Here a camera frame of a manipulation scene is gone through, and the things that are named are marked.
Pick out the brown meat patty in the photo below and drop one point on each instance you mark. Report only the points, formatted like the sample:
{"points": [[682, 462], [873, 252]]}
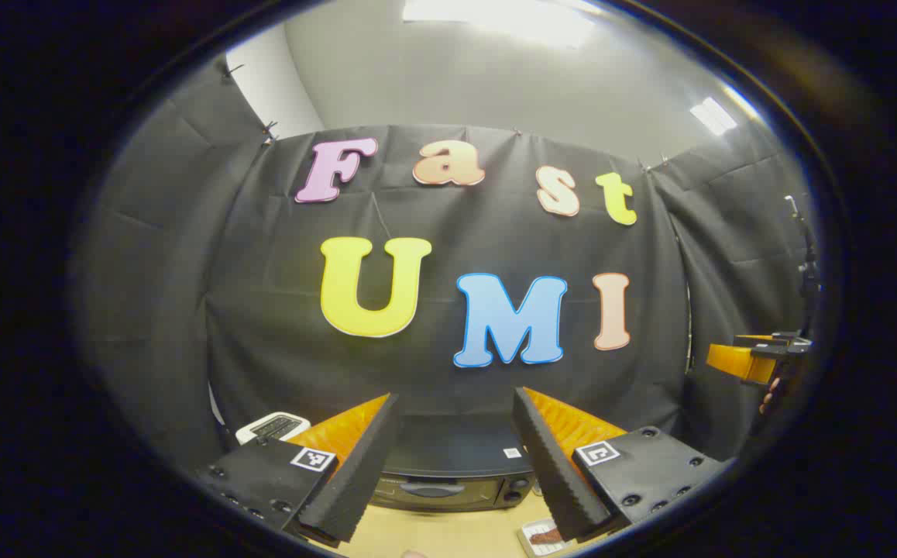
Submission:
{"points": [[545, 535]]}

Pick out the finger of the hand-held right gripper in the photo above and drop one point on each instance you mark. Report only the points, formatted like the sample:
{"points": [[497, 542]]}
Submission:
{"points": [[735, 360]]}

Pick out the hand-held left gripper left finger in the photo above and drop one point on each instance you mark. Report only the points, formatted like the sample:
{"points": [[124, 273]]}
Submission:
{"points": [[363, 473]]}

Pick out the black backdrop cloth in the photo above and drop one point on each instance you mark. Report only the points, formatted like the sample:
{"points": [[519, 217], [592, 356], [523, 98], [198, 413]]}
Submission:
{"points": [[262, 310]]}

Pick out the white toaster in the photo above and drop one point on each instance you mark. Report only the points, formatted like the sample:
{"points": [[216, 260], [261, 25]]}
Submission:
{"points": [[270, 426]]}

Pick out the dark metal stand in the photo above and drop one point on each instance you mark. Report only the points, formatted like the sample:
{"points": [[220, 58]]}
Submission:
{"points": [[803, 248]]}

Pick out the white food tray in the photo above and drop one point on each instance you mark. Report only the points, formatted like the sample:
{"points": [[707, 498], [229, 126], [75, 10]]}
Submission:
{"points": [[543, 549]]}

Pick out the black electric oven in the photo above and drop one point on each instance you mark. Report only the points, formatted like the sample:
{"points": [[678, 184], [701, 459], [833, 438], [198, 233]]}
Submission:
{"points": [[448, 465]]}

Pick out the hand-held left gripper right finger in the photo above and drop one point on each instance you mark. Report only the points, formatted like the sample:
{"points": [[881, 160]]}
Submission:
{"points": [[553, 473]]}

